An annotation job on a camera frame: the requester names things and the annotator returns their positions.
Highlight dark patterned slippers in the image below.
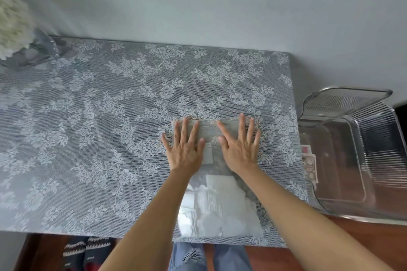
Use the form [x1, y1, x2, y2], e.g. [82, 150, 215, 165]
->
[62, 236, 117, 271]

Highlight clear plastic storage bin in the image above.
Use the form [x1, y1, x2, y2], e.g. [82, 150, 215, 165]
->
[297, 86, 407, 226]

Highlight person's blue jeans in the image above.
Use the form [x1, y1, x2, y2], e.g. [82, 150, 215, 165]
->
[168, 242, 254, 271]

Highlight grey floral lace tablecloth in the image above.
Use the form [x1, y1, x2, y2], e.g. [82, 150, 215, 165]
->
[0, 36, 309, 248]

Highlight person's right forearm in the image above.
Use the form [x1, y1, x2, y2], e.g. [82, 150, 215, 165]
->
[236, 165, 396, 271]

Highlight person's right hand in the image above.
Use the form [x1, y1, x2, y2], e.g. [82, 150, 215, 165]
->
[217, 113, 262, 175]

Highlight person's left forearm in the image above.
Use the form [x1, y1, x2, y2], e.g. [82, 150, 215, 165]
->
[98, 167, 205, 271]

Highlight pink patterned cards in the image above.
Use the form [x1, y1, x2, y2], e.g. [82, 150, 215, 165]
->
[300, 144, 319, 188]

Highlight person's left hand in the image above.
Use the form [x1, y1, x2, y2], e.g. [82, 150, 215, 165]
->
[160, 117, 206, 174]

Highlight white flower bouquet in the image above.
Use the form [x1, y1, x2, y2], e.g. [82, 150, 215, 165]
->
[0, 0, 36, 61]

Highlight clear glass vase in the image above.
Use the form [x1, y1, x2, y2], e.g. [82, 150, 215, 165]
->
[0, 28, 69, 73]

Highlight clear plastic bag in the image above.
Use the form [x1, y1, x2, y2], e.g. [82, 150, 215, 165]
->
[171, 115, 265, 243]

